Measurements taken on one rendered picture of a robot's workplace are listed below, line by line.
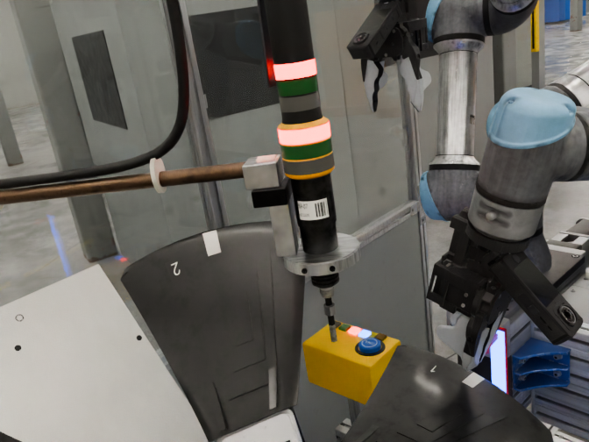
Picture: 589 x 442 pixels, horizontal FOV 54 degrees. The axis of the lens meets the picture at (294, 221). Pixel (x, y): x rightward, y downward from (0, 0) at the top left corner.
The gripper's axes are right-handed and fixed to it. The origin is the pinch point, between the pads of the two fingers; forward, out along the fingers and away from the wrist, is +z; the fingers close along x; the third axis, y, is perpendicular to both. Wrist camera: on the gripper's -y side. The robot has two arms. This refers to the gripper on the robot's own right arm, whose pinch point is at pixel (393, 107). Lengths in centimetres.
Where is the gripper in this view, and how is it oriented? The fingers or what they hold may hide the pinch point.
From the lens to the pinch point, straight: 105.4
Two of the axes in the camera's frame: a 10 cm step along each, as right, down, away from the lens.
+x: -7.3, -1.2, 6.7
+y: 6.6, -3.4, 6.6
